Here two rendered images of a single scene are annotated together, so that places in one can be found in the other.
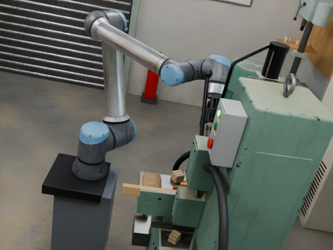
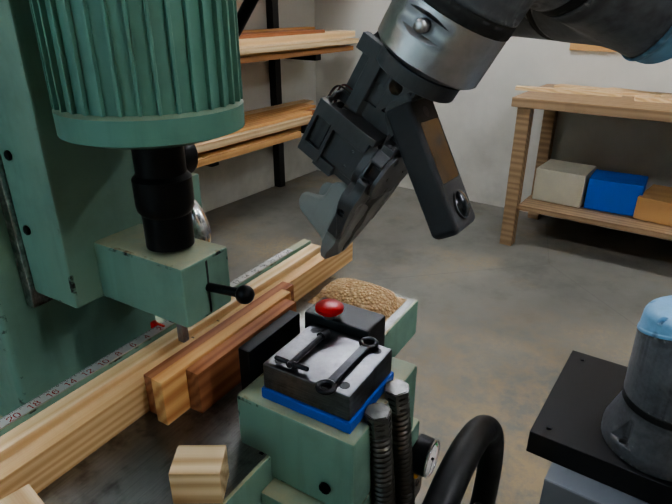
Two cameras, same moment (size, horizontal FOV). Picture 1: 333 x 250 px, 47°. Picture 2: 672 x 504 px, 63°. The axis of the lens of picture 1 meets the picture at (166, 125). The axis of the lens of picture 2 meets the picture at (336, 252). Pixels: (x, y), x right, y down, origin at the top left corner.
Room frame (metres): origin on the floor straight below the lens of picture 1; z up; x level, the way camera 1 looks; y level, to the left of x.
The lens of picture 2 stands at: (1.75, -0.58, 1.31)
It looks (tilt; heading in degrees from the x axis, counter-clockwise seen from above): 24 degrees down; 129
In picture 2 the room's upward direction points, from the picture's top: straight up
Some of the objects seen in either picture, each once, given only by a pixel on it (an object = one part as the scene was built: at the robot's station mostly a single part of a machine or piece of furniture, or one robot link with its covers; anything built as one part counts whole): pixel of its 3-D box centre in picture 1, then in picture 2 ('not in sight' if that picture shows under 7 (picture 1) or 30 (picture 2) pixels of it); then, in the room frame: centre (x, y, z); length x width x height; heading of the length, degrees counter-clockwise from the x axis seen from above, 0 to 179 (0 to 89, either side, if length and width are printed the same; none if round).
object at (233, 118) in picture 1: (225, 132); not in sight; (0.94, -0.16, 1.40); 0.10 x 0.06 x 0.16; 7
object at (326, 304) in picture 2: not in sight; (329, 307); (1.43, -0.19, 1.02); 0.03 x 0.03 x 0.01
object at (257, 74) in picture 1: (271, 72); not in sight; (1.13, -0.28, 1.53); 0.08 x 0.08 x 0.17; 7
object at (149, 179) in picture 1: (152, 180); (357, 293); (1.32, 0.01, 0.91); 0.12 x 0.09 x 0.03; 7
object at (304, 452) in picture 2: not in sight; (330, 413); (1.46, -0.22, 0.91); 0.15 x 0.14 x 0.09; 97
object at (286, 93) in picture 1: (289, 85); not in sight; (0.98, -0.30, 1.55); 0.06 x 0.02 x 0.07; 7
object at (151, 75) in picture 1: (152, 77); not in sight; (4.15, 0.26, 0.30); 0.19 x 0.18 x 0.60; 3
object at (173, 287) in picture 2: not in sight; (164, 277); (1.25, -0.26, 1.03); 0.14 x 0.07 x 0.09; 7
